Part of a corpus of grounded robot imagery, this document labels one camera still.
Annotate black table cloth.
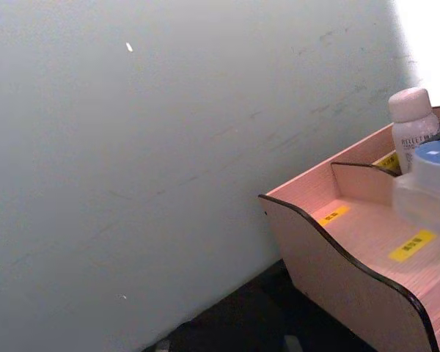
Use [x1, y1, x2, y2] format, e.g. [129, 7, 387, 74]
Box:
[142, 258, 375, 352]

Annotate clear jar with blue lid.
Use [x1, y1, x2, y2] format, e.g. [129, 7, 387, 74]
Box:
[392, 139, 440, 232]

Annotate yellow label strip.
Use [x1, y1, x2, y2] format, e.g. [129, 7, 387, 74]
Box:
[318, 205, 351, 227]
[374, 153, 400, 172]
[389, 230, 437, 262]

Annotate white plastic bottle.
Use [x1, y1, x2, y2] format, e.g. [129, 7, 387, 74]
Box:
[388, 87, 440, 176]

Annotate pale wooden desk organizer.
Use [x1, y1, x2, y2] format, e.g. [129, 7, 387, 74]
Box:
[258, 104, 440, 352]

